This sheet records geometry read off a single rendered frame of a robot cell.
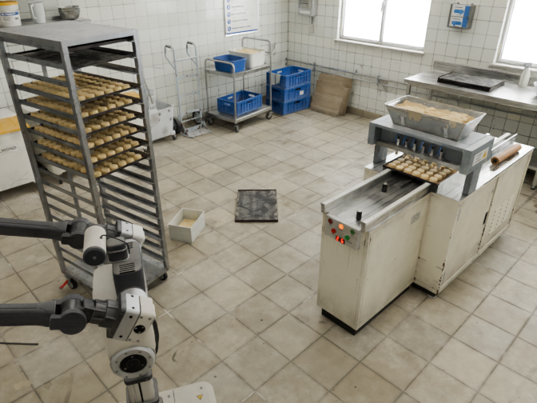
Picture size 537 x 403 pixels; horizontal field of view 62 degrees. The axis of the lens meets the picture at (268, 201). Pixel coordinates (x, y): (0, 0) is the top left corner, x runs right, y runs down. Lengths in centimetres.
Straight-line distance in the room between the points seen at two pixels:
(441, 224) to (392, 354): 89
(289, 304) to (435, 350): 100
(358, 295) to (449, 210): 81
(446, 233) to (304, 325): 112
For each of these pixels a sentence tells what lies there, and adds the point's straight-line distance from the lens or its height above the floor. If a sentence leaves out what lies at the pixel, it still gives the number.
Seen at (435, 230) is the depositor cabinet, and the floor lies 57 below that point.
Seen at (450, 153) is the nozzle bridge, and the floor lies 109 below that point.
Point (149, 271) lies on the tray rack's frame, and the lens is 344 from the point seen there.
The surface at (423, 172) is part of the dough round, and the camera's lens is 316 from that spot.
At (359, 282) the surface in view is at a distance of 278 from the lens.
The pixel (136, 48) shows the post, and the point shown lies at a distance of 280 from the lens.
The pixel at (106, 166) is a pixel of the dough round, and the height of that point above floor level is 105.
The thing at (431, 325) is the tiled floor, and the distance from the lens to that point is 331.
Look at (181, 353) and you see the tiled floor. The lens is 301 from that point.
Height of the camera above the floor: 220
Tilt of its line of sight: 29 degrees down
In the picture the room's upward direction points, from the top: straight up
